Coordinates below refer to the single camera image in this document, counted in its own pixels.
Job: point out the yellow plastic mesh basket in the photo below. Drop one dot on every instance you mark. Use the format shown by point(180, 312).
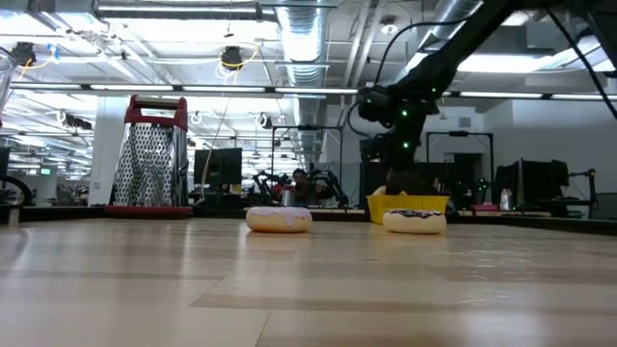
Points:
point(376, 209)

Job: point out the silver slanted ceiling duct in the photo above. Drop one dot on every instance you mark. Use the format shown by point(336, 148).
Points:
point(436, 24)

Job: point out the purple frosted donut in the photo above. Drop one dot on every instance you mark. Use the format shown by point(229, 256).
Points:
point(278, 221)

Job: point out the black metal stand frame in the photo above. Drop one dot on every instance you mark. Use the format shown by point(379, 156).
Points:
point(460, 133)

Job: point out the green exit sign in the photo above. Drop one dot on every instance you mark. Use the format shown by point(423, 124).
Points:
point(45, 171)

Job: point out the black equipment stand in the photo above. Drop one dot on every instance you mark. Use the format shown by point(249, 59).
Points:
point(590, 193)

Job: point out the black ceiling-mounted camera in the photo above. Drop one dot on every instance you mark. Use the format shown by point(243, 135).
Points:
point(23, 53)
point(232, 58)

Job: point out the clear plastic container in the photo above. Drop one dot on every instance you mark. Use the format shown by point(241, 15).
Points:
point(6, 82)

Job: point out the long ceiling light bar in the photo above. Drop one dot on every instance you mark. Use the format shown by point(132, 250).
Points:
point(130, 88)

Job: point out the white ceiling sensor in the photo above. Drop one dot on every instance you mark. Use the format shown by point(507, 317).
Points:
point(388, 28)

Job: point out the black background robot arm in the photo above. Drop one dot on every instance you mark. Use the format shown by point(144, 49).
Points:
point(270, 183)
point(332, 185)

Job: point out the red steel box grater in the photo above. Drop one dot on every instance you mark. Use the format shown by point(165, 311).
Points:
point(149, 159)

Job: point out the chocolate sprinkled toy donut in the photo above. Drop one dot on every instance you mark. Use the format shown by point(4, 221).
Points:
point(414, 222)

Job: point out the dark office monitor cluster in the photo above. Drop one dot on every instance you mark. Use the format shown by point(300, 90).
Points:
point(535, 183)

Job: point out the black aluminium table frame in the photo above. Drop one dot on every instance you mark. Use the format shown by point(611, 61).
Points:
point(530, 222)

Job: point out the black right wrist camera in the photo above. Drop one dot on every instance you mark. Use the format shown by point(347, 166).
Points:
point(376, 150)

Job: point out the black computer monitor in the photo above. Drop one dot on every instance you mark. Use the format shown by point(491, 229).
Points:
point(217, 166)

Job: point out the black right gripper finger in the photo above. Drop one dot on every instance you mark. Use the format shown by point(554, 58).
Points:
point(421, 183)
point(399, 183)

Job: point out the small red flat item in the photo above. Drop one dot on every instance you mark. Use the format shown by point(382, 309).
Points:
point(484, 207)

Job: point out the person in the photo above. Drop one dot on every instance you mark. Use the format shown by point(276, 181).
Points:
point(301, 185)

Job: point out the silver ribbed ceiling duct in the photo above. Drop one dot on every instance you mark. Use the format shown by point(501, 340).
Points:
point(301, 43)

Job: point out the silver metal cup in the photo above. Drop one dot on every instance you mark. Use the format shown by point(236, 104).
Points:
point(288, 198)

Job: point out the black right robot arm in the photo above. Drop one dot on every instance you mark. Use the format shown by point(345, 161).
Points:
point(458, 53)

